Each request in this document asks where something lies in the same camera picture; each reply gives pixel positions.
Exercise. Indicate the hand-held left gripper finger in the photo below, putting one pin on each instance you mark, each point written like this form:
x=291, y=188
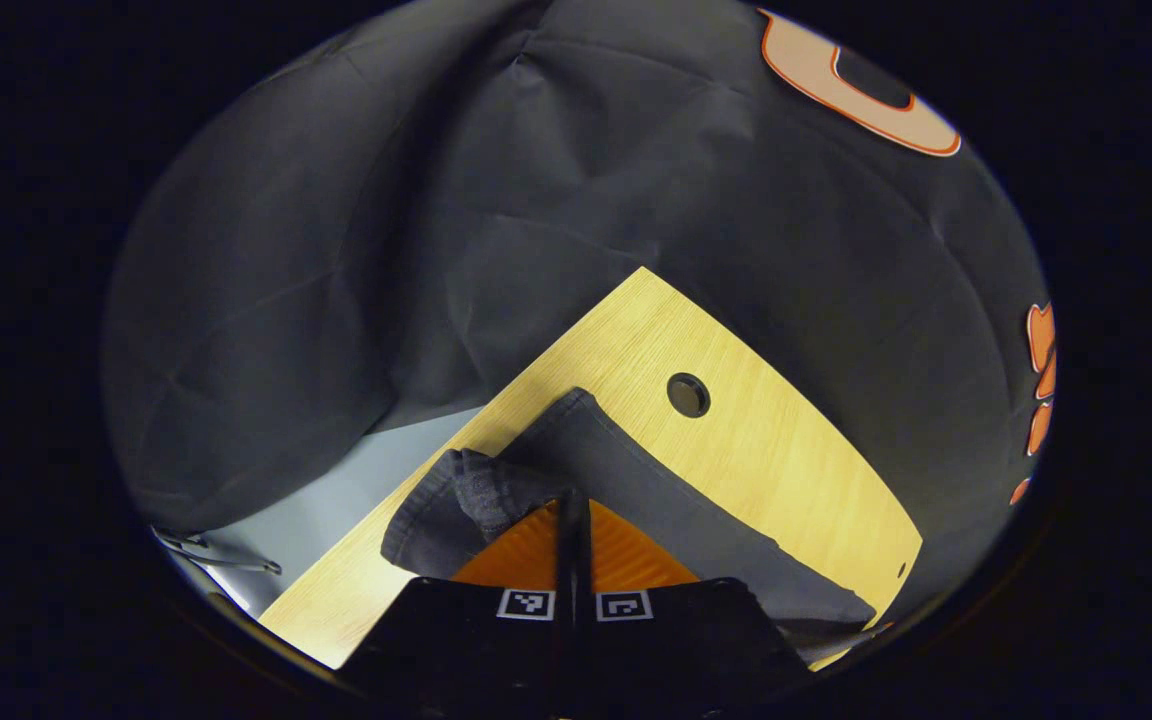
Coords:
x=582, y=550
x=564, y=550

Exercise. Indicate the dark jeans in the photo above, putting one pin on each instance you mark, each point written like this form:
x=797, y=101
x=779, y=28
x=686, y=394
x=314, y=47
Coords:
x=636, y=480

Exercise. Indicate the black backdrop cloth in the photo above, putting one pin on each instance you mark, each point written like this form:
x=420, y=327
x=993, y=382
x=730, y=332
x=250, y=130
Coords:
x=436, y=200

